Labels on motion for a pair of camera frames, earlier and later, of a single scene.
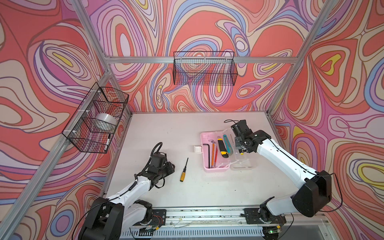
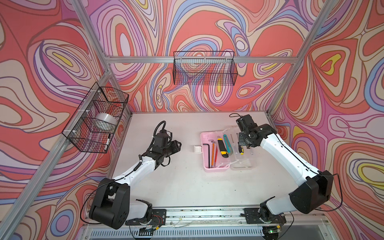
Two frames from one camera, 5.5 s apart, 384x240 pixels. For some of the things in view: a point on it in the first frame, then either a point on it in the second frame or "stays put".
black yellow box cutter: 222,148 stays put
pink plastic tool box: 219,153 stays put
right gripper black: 237,143 → 241,141
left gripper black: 169,168 → 175,146
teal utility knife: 229,147 stays put
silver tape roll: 106,117 stays put
